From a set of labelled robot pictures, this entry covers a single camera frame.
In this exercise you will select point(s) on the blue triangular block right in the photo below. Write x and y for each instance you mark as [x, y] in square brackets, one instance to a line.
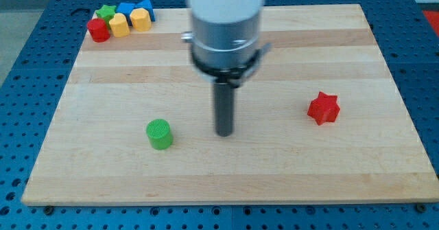
[147, 5]

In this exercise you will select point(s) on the wooden board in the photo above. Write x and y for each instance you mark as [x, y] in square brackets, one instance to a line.
[96, 151]

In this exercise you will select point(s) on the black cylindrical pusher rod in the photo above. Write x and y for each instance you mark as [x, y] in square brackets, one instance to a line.
[223, 101]

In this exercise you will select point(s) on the red star block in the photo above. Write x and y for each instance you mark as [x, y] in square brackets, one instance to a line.
[324, 108]

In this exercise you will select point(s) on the yellow hexagonal block right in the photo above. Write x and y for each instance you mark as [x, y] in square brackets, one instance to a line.
[140, 19]

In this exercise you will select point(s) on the red cylinder block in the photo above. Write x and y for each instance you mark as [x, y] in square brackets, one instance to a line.
[98, 30]

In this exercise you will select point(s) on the blue block left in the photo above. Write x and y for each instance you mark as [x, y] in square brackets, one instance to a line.
[126, 9]

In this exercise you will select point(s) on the green cylinder block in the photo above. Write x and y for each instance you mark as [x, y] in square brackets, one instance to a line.
[159, 134]

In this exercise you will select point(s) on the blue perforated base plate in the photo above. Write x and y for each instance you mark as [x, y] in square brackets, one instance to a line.
[31, 91]

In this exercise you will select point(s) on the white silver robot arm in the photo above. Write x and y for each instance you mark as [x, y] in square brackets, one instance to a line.
[224, 47]

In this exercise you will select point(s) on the green star block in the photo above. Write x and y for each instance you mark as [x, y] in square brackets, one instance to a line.
[106, 12]

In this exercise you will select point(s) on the yellow rounded block left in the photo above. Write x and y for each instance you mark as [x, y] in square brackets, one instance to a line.
[119, 25]

